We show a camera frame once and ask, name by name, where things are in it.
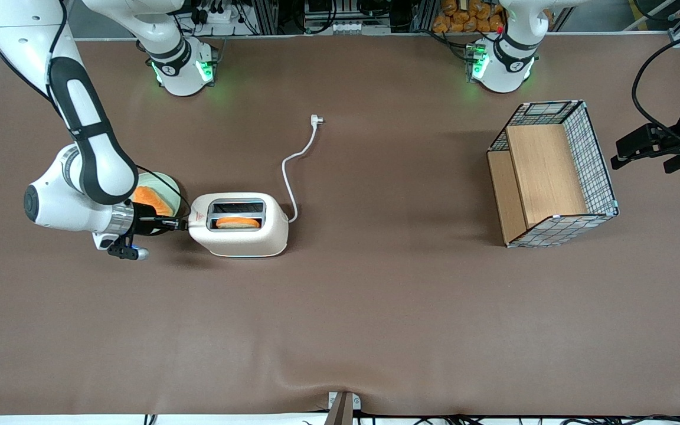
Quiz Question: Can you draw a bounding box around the white toaster power cord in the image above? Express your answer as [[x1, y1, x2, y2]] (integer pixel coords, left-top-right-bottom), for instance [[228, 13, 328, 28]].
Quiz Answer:
[[282, 115, 325, 224]]

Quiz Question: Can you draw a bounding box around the white two-slot toaster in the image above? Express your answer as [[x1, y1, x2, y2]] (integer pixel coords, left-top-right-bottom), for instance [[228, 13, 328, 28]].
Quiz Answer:
[[184, 192, 290, 259]]

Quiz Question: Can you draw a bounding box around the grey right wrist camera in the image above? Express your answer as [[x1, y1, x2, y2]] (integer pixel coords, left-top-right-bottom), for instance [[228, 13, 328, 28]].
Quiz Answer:
[[93, 231, 151, 261]]

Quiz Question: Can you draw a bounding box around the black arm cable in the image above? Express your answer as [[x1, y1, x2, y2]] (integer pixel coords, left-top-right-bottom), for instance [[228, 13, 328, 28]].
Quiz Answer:
[[135, 165, 192, 221], [632, 32, 680, 143]]

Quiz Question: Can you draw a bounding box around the triangular golden pastry bread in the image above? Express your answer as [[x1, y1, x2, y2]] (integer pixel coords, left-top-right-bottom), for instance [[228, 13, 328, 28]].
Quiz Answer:
[[133, 187, 175, 217]]

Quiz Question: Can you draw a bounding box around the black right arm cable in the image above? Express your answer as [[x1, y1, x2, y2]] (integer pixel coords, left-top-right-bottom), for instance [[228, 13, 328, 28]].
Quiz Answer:
[[135, 165, 192, 221]]

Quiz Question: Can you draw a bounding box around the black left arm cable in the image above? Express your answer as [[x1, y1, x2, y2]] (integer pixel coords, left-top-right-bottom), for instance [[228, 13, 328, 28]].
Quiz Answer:
[[632, 32, 680, 143]]

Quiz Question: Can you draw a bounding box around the bag of bread rolls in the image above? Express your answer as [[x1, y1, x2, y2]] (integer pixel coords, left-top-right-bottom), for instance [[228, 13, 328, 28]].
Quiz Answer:
[[432, 0, 507, 34]]

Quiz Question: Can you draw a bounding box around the wire basket with wooden shelf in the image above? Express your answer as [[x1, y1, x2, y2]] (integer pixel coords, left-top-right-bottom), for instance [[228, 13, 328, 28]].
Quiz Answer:
[[486, 100, 620, 249]]

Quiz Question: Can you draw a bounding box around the white power strip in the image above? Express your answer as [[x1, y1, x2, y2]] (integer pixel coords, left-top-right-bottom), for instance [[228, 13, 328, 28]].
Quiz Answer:
[[189, 5, 233, 25]]

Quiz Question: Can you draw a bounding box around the aluminium frame profile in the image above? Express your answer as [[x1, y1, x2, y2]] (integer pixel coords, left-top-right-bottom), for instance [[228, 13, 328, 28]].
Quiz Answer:
[[255, 0, 279, 35]]

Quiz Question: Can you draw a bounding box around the pale green round plate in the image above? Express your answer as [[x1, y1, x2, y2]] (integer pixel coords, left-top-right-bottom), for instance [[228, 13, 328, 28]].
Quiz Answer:
[[133, 172, 183, 237]]

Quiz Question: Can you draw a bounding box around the white terminal block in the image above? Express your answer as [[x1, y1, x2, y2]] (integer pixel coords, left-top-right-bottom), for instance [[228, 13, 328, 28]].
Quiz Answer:
[[328, 21, 392, 34]]

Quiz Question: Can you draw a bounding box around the toast slice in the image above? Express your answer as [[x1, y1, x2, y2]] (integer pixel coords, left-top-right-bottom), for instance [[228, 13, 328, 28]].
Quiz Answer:
[[215, 217, 261, 230]]

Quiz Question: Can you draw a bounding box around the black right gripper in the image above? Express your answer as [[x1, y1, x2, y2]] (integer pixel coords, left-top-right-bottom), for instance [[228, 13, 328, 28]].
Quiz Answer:
[[131, 203, 190, 237]]

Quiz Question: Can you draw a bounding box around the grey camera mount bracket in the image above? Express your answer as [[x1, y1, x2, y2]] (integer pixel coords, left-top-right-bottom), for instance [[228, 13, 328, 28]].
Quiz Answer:
[[324, 391, 362, 425]]

